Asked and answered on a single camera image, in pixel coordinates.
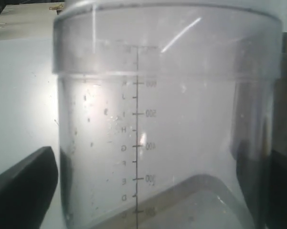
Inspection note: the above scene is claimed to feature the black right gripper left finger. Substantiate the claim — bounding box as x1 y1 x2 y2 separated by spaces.
0 146 58 229

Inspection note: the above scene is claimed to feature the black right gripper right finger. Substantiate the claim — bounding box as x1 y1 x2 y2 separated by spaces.
235 141 287 229

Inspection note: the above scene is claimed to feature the clear plastic shaker body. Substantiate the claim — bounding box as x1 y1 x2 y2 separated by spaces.
53 0 282 229

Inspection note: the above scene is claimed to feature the white rectangular plastic tray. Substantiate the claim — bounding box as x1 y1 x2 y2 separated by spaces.
93 174 255 229

